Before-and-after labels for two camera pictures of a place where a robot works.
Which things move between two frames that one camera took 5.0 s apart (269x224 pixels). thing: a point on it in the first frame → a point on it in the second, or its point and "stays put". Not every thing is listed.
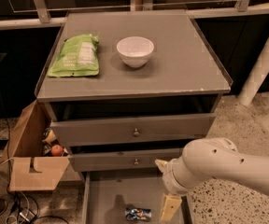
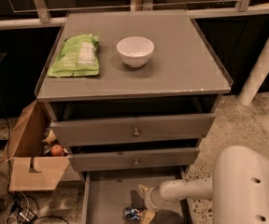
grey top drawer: [103, 131] stays put
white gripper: [171, 177] → [150, 198]
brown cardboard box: [32, 171] stays put
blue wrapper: [138, 214] stays put
